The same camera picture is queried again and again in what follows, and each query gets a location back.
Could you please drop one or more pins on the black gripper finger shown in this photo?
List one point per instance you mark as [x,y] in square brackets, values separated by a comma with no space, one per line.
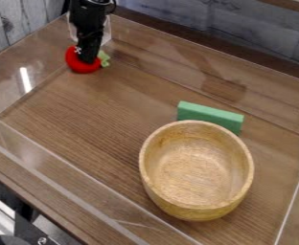
[82,48]
[95,44]

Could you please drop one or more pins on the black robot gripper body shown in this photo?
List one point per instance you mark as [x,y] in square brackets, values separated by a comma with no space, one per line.
[87,15]

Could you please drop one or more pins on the red plush strawberry fruit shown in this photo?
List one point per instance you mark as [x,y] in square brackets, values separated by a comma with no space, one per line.
[85,68]

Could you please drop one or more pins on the green foam block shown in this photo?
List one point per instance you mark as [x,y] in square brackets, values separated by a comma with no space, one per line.
[192,111]

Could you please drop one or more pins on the wooden oval bowl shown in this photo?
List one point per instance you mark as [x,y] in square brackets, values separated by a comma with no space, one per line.
[197,170]

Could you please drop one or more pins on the clear acrylic tray enclosure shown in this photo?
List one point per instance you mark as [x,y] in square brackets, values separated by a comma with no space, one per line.
[72,129]

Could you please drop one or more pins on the black equipment with cable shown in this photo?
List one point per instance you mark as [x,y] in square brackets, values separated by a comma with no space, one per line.
[19,232]

